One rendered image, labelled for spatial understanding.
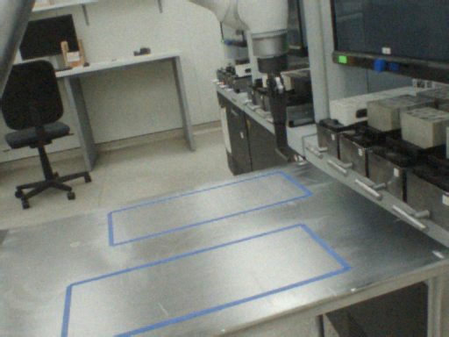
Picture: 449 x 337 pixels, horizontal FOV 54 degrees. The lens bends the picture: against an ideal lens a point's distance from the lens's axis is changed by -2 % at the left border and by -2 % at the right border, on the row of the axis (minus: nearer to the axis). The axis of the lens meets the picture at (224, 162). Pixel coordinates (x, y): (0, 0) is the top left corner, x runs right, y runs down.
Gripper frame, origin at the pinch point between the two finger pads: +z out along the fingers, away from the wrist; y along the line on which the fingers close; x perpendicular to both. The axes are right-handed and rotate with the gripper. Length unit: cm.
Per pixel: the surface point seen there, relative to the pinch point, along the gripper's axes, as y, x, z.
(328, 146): 0.4, -12.6, 5.9
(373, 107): -10.9, -20.9, -5.5
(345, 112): -3.0, -16.9, -3.4
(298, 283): -67, 14, 0
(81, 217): -34, 46, 0
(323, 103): 25.1, -19.9, -0.6
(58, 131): 222, 119, 29
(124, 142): 345, 92, 74
